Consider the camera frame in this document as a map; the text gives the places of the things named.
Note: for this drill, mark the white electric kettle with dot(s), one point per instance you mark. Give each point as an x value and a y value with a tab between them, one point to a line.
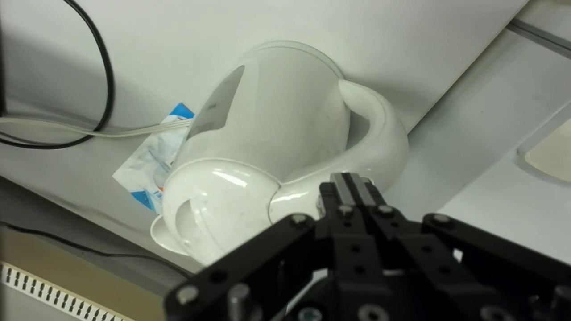
279	149

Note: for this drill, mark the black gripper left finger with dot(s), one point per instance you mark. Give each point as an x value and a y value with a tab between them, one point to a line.
286	261

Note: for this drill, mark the black computer monitor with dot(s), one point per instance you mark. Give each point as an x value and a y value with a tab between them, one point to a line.
2	54

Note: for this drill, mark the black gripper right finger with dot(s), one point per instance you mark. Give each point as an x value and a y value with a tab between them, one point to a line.
429	261

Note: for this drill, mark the wooden cased wall heater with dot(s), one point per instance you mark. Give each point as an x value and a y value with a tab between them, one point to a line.
65	279

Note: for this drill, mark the blue and white packet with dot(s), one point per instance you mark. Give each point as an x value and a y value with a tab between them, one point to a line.
152	166

